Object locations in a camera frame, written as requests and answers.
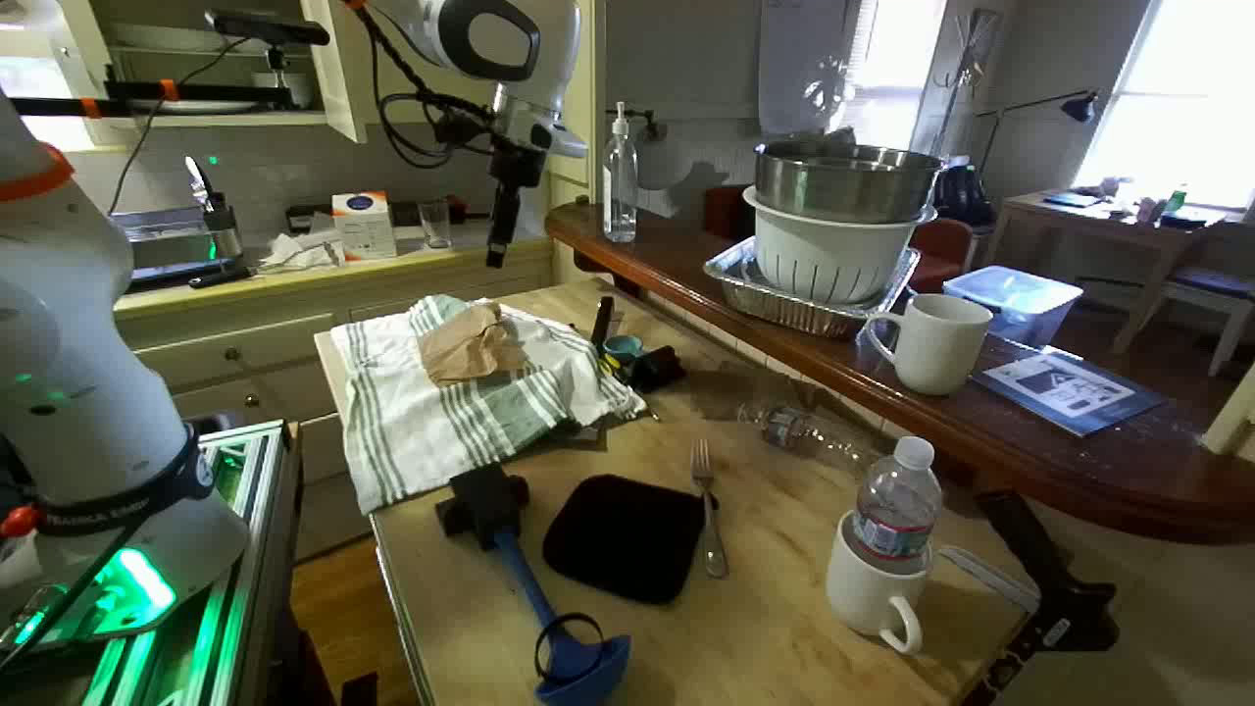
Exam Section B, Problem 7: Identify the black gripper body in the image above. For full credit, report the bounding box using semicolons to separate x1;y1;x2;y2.
481;83;557;192

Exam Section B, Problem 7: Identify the brown paper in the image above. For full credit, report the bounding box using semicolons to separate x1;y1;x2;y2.
413;302;534;388

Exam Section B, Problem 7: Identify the clear pump soap bottle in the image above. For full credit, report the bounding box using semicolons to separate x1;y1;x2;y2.
600;99;647;247

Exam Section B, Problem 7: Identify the clear plastic water bottle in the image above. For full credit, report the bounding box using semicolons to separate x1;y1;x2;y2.
845;430;947;575

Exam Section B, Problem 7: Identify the white mug holding bottle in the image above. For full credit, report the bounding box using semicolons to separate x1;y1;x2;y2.
819;507;932;660

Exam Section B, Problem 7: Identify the small white box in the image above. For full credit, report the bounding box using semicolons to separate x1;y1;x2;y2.
324;188;399;264

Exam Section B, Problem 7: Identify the black stick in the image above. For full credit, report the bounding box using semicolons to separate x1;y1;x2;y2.
587;292;620;364

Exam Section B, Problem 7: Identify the teal measuring spoon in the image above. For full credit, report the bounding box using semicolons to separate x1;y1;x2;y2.
600;333;653;374

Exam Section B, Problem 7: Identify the small black object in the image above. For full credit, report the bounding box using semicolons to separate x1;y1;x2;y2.
622;342;692;397

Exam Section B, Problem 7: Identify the white green striped towel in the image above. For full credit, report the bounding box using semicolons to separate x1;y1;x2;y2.
309;289;653;516

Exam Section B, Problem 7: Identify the aluminium foil tray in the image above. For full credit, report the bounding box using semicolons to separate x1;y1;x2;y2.
702;235;924;342

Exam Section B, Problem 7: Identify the cream cabinet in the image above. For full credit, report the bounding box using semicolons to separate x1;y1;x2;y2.
110;231;564;564

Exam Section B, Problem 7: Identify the white plastic colander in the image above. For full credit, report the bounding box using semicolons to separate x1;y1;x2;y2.
736;183;924;309

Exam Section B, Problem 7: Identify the metal mixing bowl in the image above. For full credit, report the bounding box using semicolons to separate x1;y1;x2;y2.
751;138;947;228

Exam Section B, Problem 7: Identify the grey desktop device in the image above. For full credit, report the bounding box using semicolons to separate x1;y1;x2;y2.
110;198;250;292

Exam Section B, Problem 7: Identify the black square cloth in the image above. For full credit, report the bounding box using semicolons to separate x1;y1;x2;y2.
539;470;711;609

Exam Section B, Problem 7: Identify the crumpled clear plastic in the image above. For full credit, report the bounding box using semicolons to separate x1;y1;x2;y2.
736;388;879;473

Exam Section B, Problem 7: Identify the red chair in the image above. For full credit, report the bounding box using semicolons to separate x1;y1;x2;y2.
909;213;981;296

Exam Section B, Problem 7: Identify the dark blue bag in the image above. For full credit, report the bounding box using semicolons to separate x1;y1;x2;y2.
931;155;1002;228

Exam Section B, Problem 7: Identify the plain white mug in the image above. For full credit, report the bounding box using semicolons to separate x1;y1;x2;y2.
863;289;995;398

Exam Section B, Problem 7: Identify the clear lidded plastic container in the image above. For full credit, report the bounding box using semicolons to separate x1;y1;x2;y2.
938;264;1085;350

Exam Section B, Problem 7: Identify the black desk lamp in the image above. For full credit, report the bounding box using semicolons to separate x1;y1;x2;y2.
973;85;1106;188

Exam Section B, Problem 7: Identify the wooden desk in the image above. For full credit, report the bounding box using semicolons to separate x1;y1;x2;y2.
995;188;1247;358

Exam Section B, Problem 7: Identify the blue printed booklet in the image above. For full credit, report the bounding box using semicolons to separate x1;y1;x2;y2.
977;345;1169;442

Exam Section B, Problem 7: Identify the dark brown wooden counter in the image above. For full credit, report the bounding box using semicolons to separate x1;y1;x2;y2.
545;198;1255;546

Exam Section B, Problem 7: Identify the wooden chair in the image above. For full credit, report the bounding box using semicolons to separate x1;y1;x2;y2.
1169;260;1255;384

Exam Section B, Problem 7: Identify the cream wall cupboard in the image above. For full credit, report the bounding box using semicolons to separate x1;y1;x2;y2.
0;0;371;150

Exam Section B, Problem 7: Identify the black stereo camera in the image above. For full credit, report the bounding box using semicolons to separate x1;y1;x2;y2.
202;6;332;51

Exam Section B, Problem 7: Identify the black camera boom rod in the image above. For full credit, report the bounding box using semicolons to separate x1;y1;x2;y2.
0;74;324;120

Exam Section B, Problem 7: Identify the aluminium robot stand frame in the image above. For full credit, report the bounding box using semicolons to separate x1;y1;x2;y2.
0;415;307;706

